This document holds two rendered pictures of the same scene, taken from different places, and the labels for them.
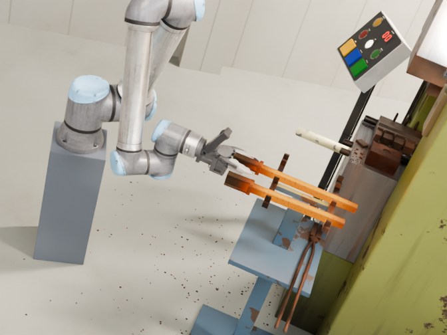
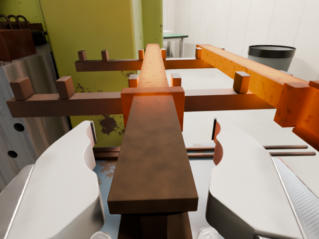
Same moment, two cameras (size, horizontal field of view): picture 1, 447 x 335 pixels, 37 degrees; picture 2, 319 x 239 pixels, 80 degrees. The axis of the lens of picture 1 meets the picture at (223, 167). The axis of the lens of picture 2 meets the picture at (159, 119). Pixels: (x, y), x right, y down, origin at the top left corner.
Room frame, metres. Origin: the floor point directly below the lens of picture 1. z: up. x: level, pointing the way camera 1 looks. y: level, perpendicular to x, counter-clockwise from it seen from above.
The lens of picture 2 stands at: (1.96, 0.02, 1.00)
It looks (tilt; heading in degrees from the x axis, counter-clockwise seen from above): 28 degrees down; 262
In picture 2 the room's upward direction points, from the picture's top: 1 degrees counter-clockwise
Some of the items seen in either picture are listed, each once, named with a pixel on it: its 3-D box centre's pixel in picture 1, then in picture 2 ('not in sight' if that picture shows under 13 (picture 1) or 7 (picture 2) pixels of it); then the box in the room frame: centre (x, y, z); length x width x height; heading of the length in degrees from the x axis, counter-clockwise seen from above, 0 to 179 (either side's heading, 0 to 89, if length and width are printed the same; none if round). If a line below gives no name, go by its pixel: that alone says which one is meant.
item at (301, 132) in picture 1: (338, 148); not in sight; (2.81, -0.49, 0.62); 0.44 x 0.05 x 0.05; 82
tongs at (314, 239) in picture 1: (301, 272); (200, 151); (1.79, -0.38, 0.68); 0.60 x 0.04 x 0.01; 171
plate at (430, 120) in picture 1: (436, 110); not in sight; (2.13, -0.62, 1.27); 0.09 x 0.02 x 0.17; 172
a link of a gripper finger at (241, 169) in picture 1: (237, 171); (230, 189); (1.91, -0.05, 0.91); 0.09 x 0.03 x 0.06; 62
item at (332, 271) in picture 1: (356, 282); not in sight; (2.37, -0.75, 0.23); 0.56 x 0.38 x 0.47; 82
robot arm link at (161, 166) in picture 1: (160, 160); not in sight; (1.98, 0.22, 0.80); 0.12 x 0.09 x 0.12; 125
